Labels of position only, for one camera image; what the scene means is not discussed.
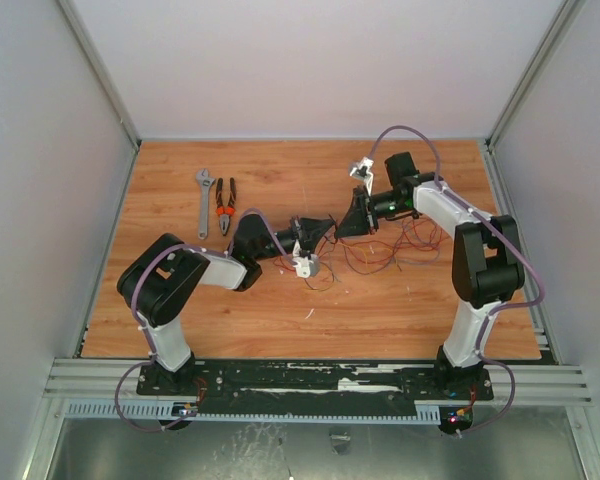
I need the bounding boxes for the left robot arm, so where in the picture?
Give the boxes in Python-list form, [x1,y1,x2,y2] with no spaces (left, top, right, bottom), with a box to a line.
[117,208,336,395]

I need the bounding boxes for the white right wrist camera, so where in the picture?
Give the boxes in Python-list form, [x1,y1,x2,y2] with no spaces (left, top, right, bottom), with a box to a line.
[349,157,374,198]

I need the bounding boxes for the grey slotted cable duct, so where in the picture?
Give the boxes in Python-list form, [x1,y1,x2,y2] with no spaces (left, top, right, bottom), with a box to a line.
[64,398,442,426]

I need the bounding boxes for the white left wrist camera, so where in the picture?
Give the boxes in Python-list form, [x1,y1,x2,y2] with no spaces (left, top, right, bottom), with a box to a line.
[291,241,320,279]

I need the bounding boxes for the purple wire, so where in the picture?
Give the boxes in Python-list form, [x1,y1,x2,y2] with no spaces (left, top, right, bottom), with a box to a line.
[299,219,449,294]

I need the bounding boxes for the silver adjustable wrench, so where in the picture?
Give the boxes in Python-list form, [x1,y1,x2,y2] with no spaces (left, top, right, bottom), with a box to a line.
[195,168,216,240]

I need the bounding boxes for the yellow wire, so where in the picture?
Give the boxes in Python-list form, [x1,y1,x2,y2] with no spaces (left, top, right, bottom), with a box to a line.
[302,239,406,294]

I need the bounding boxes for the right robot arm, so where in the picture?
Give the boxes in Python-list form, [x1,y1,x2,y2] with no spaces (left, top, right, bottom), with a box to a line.
[335,152,525,398]

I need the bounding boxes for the orange handled pliers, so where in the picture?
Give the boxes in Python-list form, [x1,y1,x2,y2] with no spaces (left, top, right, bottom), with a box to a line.
[215,177,237,236]

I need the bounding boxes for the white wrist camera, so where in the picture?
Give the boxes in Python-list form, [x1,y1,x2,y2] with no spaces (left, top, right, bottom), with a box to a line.
[349,157,374,198]
[291,241,320,279]

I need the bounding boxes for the black zip tie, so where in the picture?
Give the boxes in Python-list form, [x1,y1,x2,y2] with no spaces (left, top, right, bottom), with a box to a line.
[328,214,338,234]

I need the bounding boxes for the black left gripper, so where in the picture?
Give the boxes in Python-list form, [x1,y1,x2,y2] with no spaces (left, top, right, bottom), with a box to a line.
[255,216,335,262]

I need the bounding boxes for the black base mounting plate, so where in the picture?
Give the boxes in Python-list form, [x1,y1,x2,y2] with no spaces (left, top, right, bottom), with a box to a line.
[136,360,494,418]

